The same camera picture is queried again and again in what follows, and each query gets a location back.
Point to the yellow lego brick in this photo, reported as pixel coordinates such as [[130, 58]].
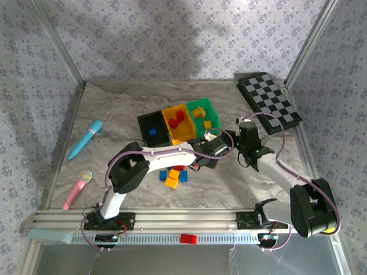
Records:
[[174, 173], [207, 124], [202, 110], [171, 183]]

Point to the long orange lego brick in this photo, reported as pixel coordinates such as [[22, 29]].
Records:
[[195, 113]]

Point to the red lego brick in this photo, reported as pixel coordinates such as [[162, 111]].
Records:
[[178, 168], [173, 123], [180, 115], [189, 239]]

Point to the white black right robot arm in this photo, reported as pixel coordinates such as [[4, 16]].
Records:
[[275, 169]]

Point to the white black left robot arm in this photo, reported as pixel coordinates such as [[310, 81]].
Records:
[[166, 154]]

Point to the green plastic bin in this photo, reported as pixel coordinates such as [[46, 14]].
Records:
[[212, 111]]

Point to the yellow plastic bin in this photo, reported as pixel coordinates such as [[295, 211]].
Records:
[[186, 131]]

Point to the black grey chessboard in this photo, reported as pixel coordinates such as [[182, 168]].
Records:
[[269, 97]]

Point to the black plastic bin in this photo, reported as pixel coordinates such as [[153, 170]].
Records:
[[159, 123]]

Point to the flat red lego brick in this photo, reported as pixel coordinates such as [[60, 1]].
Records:
[[189, 239]]

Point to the small circuit board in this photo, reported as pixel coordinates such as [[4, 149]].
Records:
[[106, 237], [268, 237]]

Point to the blue toy microphone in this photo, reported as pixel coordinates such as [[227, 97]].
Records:
[[86, 139]]

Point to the lime green lego brick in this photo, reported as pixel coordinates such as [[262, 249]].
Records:
[[329, 230]]

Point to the pink toy microphone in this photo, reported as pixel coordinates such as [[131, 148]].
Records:
[[77, 190]]

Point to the light blue flat plate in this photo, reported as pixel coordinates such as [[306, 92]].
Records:
[[48, 235]]

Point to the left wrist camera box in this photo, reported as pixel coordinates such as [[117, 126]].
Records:
[[211, 137]]

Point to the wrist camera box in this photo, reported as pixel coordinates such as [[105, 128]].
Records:
[[211, 137], [246, 127]]

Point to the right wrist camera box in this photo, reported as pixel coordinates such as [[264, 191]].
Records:
[[246, 127]]

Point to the long aluminium mounting rail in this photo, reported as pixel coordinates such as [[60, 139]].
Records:
[[186, 219]]

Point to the aluminium side rail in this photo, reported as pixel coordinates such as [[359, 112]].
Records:
[[72, 114], [304, 137]]

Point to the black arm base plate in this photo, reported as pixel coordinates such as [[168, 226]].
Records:
[[242, 220], [129, 220]]

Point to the aluminium frame post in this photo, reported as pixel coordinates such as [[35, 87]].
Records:
[[310, 43], [61, 43]]

